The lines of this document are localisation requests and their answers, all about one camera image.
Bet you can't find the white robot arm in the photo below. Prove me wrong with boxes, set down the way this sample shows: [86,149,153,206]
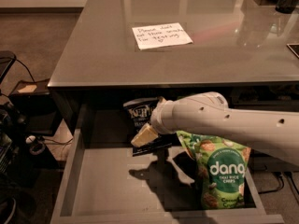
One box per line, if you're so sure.
[131,92,299,165]

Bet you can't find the front green Dang chip bag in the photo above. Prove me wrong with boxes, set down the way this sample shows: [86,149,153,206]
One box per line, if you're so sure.
[177,131,251,209]

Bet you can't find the open grey top drawer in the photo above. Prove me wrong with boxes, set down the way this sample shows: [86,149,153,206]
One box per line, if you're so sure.
[50,103,285,224]

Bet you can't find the dark equipment left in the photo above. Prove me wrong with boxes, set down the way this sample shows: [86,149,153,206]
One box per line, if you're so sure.
[0,50,48,224]

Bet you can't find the grey counter cabinet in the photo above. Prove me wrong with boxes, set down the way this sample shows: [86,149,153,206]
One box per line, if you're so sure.
[49,0,299,129]

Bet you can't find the black cable on floor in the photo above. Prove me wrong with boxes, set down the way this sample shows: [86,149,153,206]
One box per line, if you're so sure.
[257,171,299,201]

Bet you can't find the blue Kettle chip bag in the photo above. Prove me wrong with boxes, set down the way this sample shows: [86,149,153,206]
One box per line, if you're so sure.
[123,97,172,156]

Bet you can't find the black side table left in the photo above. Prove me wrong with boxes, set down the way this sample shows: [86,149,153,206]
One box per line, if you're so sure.
[8,79,63,136]

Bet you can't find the white handwritten paper note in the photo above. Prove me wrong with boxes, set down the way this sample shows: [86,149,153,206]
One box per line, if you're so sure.
[132,22,192,50]

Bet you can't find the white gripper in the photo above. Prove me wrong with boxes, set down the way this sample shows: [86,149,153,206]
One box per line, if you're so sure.
[131,96,175,147]

